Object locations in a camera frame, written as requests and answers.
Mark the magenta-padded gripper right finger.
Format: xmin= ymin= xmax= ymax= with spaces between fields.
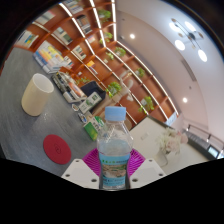
xmin=127 ymin=148 xmax=167 ymax=190

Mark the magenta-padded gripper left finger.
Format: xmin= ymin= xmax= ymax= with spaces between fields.
xmin=60 ymin=147 xmax=100 ymax=190

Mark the clear water bottle blue cap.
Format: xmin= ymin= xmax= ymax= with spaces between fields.
xmin=96 ymin=105 xmax=134 ymax=191

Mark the flat round red coaster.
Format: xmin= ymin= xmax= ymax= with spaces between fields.
xmin=42 ymin=134 xmax=72 ymax=165

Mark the pink white flower bouquet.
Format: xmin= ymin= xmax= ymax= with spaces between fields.
xmin=156 ymin=128 xmax=189 ymax=155

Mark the black metal railing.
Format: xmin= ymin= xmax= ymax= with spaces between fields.
xmin=184 ymin=123 xmax=224 ymax=158

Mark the green white drink carton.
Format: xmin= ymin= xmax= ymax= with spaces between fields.
xmin=78 ymin=92 xmax=102 ymax=114

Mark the dark blue chair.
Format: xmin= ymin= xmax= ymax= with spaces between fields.
xmin=79 ymin=80 xmax=107 ymax=101

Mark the stack of dark books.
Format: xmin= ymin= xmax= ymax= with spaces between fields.
xmin=51 ymin=70 xmax=88 ymax=104

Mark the wooden shelf unit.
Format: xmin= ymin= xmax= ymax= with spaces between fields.
xmin=13 ymin=0 xmax=179 ymax=126

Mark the ceiling air vent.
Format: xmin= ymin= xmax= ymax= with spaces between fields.
xmin=179 ymin=59 xmax=198 ymax=83

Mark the stack of colourful books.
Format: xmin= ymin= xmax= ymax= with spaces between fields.
xmin=32 ymin=40 xmax=66 ymax=74

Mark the multi-bulb ceiling lamp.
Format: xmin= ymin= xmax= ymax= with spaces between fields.
xmin=168 ymin=17 xmax=209 ymax=63

